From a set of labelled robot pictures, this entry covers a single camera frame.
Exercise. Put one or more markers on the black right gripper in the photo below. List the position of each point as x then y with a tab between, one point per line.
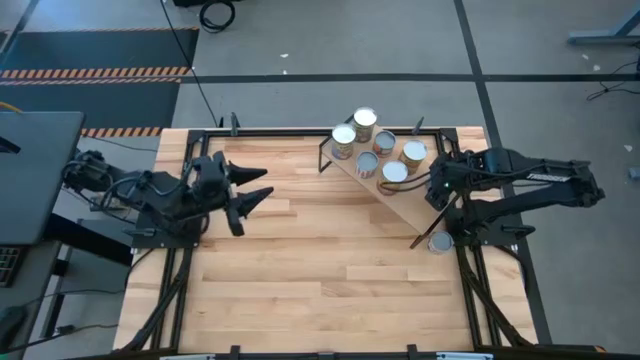
450	175

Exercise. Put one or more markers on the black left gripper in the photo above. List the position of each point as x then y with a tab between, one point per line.
215	185

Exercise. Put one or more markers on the orange-yellow label can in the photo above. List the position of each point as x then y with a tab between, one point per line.
415	150

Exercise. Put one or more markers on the teal orange-slice label can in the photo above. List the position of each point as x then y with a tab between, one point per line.
395	171

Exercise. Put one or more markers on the small grey-lid can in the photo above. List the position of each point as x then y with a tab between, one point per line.
384	142
441	241

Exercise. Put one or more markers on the white carrots label can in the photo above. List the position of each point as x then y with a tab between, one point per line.
367	162

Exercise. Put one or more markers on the yellow-green label can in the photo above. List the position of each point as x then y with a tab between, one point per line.
365	117

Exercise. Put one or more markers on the cream peaches label can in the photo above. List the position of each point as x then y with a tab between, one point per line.
344	134

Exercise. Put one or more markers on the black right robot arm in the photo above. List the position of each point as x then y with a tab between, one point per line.
525	172

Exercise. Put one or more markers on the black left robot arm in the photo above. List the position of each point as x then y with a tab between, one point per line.
160	200

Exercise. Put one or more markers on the wooden shelf with black legs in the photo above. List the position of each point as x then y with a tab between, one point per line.
407	210

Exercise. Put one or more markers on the black table clamp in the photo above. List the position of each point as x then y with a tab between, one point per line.
418	126
234	125

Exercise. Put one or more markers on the black hazard-striped floor mat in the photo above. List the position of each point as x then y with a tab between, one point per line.
100	50
100	102

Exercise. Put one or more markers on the black box on floor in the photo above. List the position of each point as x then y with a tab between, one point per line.
187	2

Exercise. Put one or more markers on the grey desk top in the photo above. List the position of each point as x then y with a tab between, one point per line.
35	175

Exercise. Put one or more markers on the black object on desk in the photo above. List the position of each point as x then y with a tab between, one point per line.
6	145

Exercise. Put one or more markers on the black keyboard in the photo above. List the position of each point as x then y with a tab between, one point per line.
7	265

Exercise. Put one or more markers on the black computer mouse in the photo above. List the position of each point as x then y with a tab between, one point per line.
10	325

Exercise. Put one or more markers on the black aluminium table frame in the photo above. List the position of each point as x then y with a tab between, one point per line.
275	132

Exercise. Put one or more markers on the grey desk leg frame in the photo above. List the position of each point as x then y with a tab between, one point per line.
600	37

